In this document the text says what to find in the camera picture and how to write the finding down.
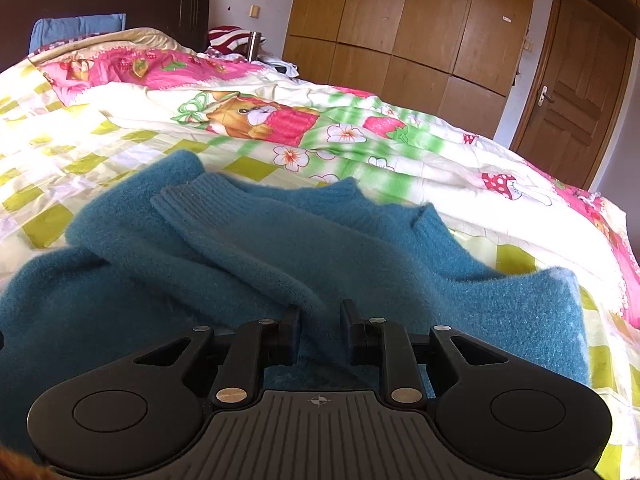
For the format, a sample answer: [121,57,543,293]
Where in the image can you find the cartoon printed quilt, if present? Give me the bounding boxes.
[0,27,640,480]

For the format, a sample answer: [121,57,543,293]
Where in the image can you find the wooden door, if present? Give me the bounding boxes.
[510,0,636,190]

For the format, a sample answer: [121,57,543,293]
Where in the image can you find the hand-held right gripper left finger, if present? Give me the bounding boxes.
[131,304,301,409]

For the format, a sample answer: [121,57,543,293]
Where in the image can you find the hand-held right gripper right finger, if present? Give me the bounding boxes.
[340,299,509,405]

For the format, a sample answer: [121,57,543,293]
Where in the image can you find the wooden wardrobe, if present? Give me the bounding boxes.
[282,0,540,127]

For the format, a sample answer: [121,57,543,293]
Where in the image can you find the blue pillow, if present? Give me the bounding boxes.
[29,13,127,54]

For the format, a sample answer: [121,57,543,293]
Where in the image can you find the blue knitted sweater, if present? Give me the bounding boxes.
[0,149,590,466]

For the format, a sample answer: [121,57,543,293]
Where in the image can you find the red white striped cloth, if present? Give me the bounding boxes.
[207,25,251,55]

